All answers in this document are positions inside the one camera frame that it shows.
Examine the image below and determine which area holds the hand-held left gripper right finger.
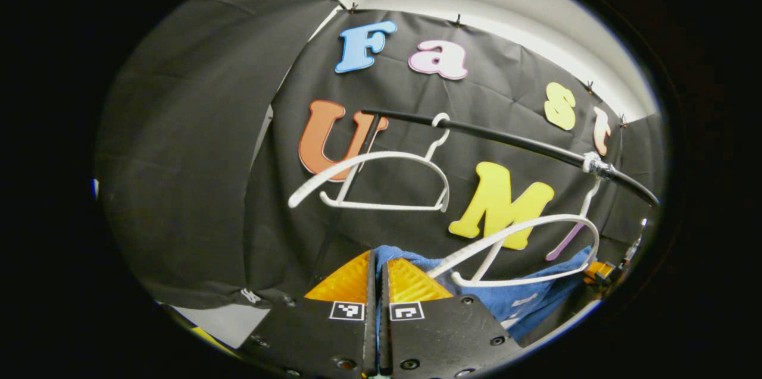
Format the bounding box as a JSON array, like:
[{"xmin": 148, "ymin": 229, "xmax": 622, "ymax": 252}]
[{"xmin": 379, "ymin": 257, "xmax": 524, "ymax": 379}]

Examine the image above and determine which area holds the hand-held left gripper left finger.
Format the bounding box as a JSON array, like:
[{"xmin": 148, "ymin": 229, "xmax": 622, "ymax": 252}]
[{"xmin": 238, "ymin": 250, "xmax": 379, "ymax": 379}]

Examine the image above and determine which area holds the white plastic hanger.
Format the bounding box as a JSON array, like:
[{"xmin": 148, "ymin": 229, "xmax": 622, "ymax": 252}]
[
  {"xmin": 289, "ymin": 112, "xmax": 451, "ymax": 213},
  {"xmin": 426, "ymin": 177, "xmax": 602, "ymax": 288}
]

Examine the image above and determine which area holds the blue shirt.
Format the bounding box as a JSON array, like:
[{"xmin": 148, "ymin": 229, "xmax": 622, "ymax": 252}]
[{"xmin": 372, "ymin": 245, "xmax": 596, "ymax": 343}]

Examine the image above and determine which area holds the black backdrop cloth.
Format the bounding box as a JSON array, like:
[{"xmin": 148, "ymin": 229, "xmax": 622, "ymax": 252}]
[{"xmin": 95, "ymin": 0, "xmax": 664, "ymax": 308}]

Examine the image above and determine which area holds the black clothes rack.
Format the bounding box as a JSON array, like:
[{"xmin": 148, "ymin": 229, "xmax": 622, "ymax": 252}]
[{"xmin": 310, "ymin": 108, "xmax": 660, "ymax": 286}]

